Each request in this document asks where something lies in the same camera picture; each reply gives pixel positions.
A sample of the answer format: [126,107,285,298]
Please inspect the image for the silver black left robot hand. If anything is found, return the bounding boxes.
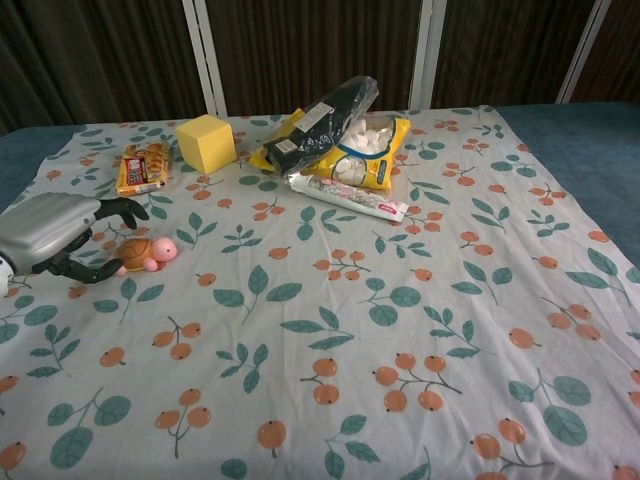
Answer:
[0,192,151,286]

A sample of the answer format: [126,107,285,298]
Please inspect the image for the pink brown toy turtle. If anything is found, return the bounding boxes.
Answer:
[112,235,182,278]

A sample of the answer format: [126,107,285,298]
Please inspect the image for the yellow snack packet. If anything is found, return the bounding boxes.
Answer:
[115,140,172,197]

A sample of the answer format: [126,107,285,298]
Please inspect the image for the yellow foam cube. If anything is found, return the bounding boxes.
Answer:
[175,113,236,176]

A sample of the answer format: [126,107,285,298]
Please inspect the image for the floral fruit print tablecloth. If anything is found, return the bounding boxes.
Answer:
[0,104,640,480]

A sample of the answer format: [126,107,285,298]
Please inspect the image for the black item in clear bag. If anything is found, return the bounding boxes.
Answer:
[259,75,379,183]

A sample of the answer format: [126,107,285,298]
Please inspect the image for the white toothpaste tube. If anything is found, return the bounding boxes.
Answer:
[291,173,411,223]

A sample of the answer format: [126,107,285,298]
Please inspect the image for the yellow bag of white candies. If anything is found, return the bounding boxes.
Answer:
[248,115,412,192]

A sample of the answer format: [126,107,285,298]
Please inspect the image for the white partition frame post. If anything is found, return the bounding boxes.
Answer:
[182,0,229,116]
[556,0,615,105]
[407,0,448,111]

